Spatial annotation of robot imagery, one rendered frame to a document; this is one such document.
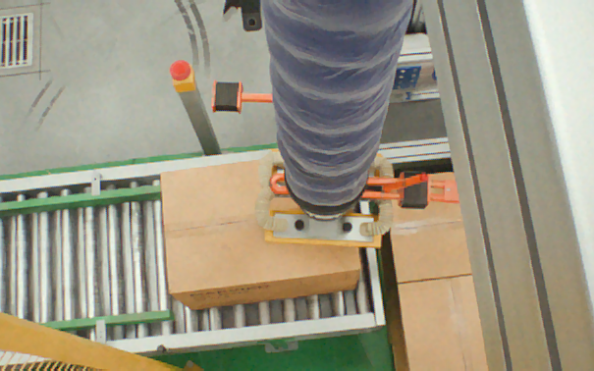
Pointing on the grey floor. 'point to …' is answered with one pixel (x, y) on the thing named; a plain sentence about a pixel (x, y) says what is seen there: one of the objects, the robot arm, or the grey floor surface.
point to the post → (189, 91)
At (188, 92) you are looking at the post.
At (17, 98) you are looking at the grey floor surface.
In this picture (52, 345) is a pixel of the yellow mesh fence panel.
